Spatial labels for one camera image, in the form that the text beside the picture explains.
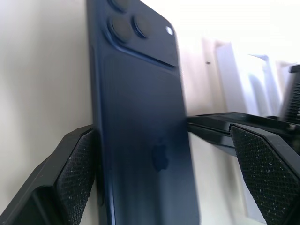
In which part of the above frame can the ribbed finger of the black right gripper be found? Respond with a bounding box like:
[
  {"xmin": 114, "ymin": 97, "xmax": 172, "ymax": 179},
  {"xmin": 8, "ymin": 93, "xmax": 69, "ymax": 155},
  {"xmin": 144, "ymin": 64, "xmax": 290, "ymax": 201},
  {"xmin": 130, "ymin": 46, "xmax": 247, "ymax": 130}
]
[{"xmin": 277, "ymin": 62, "xmax": 300, "ymax": 124}]

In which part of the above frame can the smooth finger of the black right gripper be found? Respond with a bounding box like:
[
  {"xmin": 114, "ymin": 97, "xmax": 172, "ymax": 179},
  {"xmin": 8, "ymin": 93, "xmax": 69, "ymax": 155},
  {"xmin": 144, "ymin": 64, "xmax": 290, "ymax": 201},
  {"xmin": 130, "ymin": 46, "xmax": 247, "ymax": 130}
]
[{"xmin": 186, "ymin": 112, "xmax": 300, "ymax": 156}]

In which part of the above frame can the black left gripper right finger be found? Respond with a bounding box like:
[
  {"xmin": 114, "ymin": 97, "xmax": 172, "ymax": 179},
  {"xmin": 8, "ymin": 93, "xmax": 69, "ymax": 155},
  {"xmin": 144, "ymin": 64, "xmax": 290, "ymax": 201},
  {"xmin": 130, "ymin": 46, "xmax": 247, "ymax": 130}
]
[{"xmin": 229, "ymin": 123, "xmax": 300, "ymax": 225}]

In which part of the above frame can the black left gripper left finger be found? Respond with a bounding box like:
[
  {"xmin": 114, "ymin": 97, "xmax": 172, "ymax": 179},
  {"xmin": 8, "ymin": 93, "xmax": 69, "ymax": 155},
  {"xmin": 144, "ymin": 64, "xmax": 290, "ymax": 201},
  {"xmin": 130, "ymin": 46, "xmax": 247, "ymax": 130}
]
[{"xmin": 0, "ymin": 124, "xmax": 104, "ymax": 225}]

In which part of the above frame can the dark blue smartphone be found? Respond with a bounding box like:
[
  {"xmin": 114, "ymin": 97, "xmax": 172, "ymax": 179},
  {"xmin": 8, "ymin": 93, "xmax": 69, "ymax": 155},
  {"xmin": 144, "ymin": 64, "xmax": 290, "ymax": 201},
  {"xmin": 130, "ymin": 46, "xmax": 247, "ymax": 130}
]
[{"xmin": 85, "ymin": 0, "xmax": 203, "ymax": 225}]

